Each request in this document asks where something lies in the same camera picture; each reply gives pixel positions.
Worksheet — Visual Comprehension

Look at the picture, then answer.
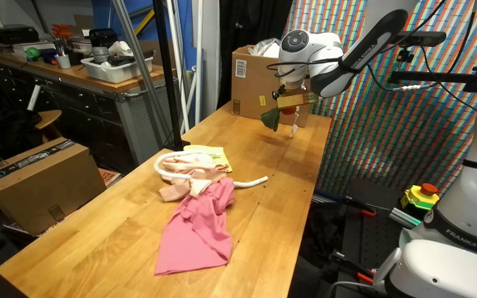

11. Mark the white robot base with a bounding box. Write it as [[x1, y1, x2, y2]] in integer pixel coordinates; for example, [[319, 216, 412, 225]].
[[372, 119, 477, 298]]

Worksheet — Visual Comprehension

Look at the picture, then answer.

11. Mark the white plastic tray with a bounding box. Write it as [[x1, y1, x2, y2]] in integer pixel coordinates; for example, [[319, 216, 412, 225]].
[[80, 57, 140, 82]]

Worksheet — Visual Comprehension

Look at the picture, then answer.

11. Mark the pale peach cloth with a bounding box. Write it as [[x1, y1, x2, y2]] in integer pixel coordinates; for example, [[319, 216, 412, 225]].
[[153, 155, 226, 201]]

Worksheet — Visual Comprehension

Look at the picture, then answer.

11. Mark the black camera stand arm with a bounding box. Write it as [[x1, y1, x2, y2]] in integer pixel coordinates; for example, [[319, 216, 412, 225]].
[[388, 31, 477, 92]]

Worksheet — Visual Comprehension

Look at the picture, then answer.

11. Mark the white rope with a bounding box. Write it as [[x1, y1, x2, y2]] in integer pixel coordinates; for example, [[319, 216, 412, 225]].
[[152, 150, 269, 190]]

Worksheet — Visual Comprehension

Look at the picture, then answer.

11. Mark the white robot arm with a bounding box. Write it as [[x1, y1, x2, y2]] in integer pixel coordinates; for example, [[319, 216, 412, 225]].
[[271, 0, 417, 110]]

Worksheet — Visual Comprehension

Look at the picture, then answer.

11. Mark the pink cloth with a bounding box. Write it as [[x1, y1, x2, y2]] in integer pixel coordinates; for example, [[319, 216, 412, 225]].
[[153, 177, 233, 274]]

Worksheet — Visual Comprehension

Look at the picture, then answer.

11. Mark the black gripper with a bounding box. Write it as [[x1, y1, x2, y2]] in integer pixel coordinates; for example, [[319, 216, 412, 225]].
[[277, 82, 307, 137]]

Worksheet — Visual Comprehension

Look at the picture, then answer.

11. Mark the aluminium tripod pole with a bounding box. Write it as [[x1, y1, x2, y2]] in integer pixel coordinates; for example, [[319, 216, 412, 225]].
[[110, 0, 166, 148]]

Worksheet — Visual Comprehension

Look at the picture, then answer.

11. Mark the cardboard box on table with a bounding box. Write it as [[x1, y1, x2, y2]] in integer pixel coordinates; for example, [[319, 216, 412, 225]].
[[231, 44, 311, 127]]

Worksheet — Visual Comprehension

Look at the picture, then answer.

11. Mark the cardboard box on floor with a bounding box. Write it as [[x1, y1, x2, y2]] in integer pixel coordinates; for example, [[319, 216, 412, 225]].
[[0, 137, 105, 234]]

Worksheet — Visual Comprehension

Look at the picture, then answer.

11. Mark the yellow cloth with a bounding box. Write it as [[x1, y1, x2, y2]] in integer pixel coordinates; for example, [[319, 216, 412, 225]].
[[185, 143, 231, 170]]

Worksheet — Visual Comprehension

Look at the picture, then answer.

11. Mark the emergency stop button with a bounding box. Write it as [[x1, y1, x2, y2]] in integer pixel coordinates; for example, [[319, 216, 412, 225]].
[[388, 181, 438, 228]]

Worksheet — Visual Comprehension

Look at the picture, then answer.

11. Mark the red and green plush toy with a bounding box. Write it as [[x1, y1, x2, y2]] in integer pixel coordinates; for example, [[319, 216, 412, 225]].
[[259, 107, 297, 130]]

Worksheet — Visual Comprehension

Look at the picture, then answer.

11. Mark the white plastic bag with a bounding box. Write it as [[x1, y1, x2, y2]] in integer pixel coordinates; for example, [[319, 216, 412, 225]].
[[248, 37, 279, 57]]

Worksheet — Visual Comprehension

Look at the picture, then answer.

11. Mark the wooden workbench with drawers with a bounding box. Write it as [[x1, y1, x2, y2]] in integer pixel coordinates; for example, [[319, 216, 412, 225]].
[[0, 51, 171, 172]]

